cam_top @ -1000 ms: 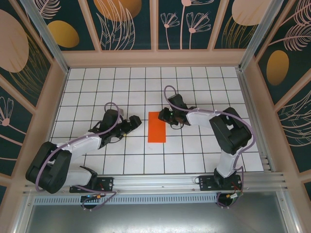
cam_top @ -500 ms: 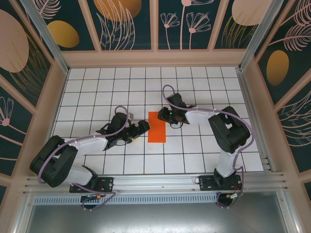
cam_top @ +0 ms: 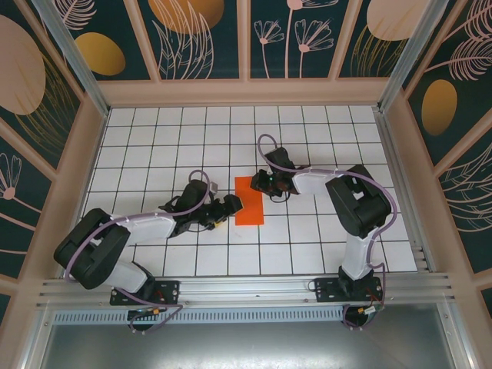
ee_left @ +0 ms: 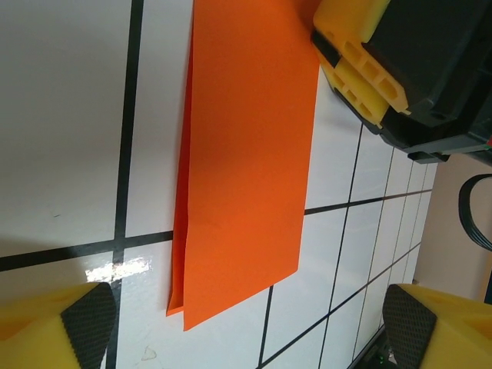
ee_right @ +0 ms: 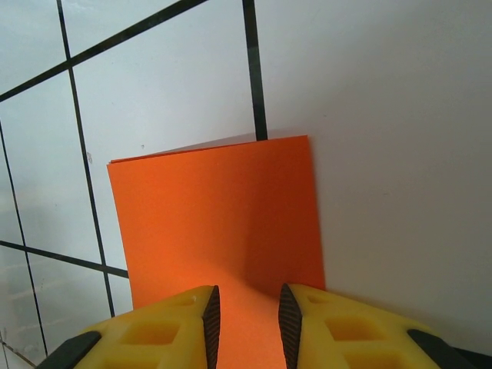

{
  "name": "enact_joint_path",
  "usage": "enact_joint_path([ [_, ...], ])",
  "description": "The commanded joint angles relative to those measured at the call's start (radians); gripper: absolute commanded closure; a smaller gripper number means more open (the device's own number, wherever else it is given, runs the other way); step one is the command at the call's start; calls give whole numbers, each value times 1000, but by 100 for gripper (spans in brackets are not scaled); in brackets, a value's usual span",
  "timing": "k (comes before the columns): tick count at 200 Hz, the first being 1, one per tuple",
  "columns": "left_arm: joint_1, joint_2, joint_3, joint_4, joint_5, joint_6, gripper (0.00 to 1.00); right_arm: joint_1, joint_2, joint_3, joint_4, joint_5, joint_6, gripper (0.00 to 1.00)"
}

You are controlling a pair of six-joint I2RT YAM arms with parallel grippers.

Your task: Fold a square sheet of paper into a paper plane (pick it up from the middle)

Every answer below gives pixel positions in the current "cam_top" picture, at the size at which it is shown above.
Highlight aluminium corner post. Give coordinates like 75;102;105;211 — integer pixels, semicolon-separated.
30;0;111;118
376;0;450;112

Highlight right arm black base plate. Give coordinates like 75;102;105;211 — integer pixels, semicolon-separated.
314;276;385;304

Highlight long aluminium mounting rail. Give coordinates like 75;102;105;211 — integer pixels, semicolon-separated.
36;272;457;312

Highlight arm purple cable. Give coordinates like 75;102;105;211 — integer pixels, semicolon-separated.
257;133;399;331
63;169;211;335

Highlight aluminium side rail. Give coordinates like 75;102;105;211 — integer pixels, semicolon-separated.
374;109;437;274

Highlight grey metal shelf sheet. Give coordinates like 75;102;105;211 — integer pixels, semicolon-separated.
38;321;458;369

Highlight slotted grey cable duct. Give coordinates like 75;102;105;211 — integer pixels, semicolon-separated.
52;307;347;326

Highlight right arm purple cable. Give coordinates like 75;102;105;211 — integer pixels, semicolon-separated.
257;133;399;331

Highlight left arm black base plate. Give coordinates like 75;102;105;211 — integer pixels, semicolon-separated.
109;279;181;307

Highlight orange square paper sheet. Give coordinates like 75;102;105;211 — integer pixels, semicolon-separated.
233;176;266;227

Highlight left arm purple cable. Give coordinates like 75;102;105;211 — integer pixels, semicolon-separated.
63;169;211;335

